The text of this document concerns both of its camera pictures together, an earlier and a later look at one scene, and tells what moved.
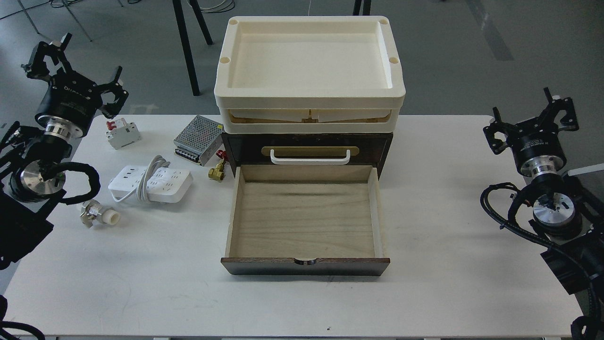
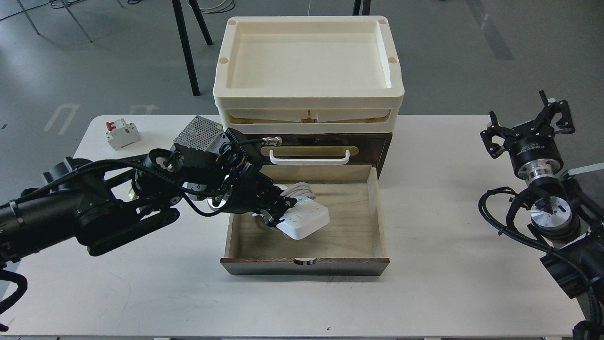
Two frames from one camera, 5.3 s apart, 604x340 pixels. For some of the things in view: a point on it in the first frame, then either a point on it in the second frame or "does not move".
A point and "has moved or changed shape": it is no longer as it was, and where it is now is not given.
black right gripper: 537,148 does not move
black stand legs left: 184,37 does not move
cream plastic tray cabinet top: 315,74 does not move
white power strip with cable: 157,183 has moved or changed shape
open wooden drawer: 306,220 does not move
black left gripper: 71,103 -> 247,188
